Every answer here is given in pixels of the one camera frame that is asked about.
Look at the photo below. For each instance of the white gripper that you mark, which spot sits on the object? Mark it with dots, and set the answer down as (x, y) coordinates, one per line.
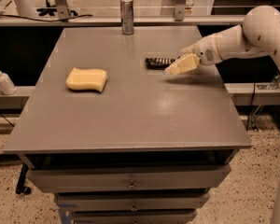
(205, 52)

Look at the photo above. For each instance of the yellow sponge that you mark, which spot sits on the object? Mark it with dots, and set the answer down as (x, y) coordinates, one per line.
(86, 79)

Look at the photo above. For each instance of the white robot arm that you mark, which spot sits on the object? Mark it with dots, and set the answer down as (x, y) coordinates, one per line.
(251, 194)

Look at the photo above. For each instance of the silver drink can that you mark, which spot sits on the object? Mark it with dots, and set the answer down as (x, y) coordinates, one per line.
(126, 15)

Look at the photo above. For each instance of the grey drawer cabinet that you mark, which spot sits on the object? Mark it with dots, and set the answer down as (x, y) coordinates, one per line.
(142, 118)

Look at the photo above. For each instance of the top grey drawer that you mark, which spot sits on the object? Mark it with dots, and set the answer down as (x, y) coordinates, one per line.
(129, 179)

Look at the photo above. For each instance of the grey drawer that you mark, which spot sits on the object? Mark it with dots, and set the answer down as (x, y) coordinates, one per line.
(129, 179)
(132, 201)
(138, 217)

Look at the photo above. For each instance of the bottom grey drawer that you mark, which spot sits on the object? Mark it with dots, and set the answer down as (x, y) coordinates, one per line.
(138, 217)

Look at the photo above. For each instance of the white pump bottle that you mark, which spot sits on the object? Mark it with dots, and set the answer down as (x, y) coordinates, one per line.
(7, 87)

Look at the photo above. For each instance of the middle grey drawer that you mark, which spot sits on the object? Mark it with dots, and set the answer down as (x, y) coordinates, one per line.
(132, 201)

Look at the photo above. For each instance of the black caster leg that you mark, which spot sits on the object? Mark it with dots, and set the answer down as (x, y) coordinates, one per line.
(21, 188)

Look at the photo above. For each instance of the right grey metal post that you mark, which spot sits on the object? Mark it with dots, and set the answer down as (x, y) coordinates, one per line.
(180, 9)

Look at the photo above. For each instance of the grey metal post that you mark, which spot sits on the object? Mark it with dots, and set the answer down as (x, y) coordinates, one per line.
(180, 9)
(63, 10)

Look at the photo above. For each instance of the left grey metal post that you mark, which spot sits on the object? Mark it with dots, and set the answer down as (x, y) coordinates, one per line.
(63, 10)

